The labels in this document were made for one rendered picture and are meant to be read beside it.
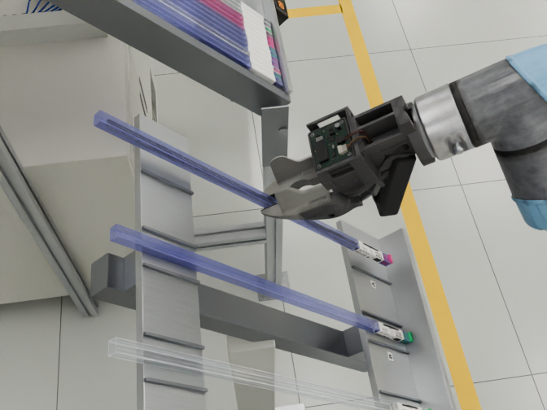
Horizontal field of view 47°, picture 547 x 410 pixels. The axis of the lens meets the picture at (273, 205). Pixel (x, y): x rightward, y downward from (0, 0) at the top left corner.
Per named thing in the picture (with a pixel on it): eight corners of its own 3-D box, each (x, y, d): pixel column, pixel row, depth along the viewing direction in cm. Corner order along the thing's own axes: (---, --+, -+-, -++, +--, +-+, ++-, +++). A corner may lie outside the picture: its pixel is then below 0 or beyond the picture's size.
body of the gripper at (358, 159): (299, 124, 72) (400, 80, 68) (330, 161, 78) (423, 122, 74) (310, 179, 68) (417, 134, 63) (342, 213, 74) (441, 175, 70)
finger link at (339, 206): (294, 191, 76) (359, 160, 73) (300, 198, 77) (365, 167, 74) (302, 224, 73) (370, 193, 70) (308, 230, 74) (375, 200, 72)
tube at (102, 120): (382, 258, 95) (389, 255, 95) (385, 266, 94) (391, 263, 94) (94, 115, 62) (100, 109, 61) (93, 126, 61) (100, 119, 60)
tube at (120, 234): (402, 335, 92) (411, 332, 91) (404, 344, 91) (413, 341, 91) (110, 228, 59) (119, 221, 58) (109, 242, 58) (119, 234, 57)
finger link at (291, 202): (242, 194, 74) (312, 160, 71) (266, 215, 78) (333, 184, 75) (246, 215, 72) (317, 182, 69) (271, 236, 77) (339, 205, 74)
